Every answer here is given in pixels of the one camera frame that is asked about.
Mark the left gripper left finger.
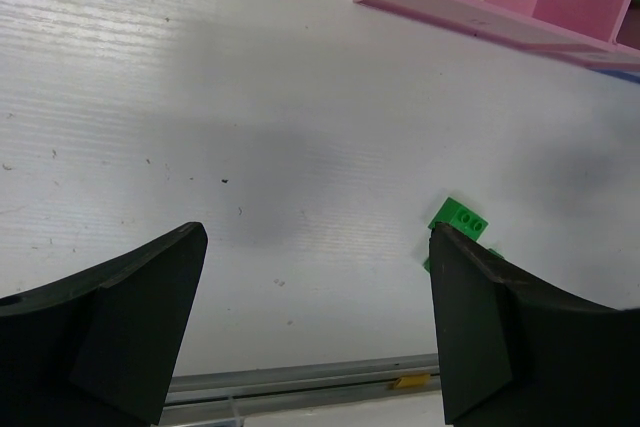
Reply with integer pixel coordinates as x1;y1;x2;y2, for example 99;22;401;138
1;222;207;426

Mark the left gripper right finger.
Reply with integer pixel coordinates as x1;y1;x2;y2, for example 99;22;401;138
429;223;639;426

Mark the green lego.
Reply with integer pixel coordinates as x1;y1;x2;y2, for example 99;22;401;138
428;197;488;241
423;248;505;273

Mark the small pink bin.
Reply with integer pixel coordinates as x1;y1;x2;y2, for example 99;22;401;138
611;0;639;71

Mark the aluminium rail front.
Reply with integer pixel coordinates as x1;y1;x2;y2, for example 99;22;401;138
159;353;440;426

